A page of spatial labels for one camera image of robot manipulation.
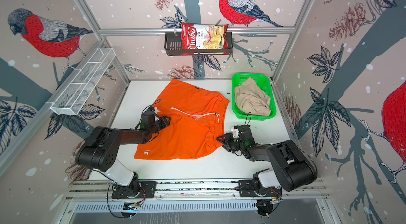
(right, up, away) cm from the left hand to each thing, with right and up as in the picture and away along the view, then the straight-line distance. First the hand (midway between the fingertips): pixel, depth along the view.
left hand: (168, 119), depth 95 cm
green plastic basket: (+66, +24, +18) cm, 72 cm away
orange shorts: (+18, -2, 0) cm, 18 cm away
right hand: (+29, -12, -9) cm, 33 cm away
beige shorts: (+53, +12, +3) cm, 54 cm away
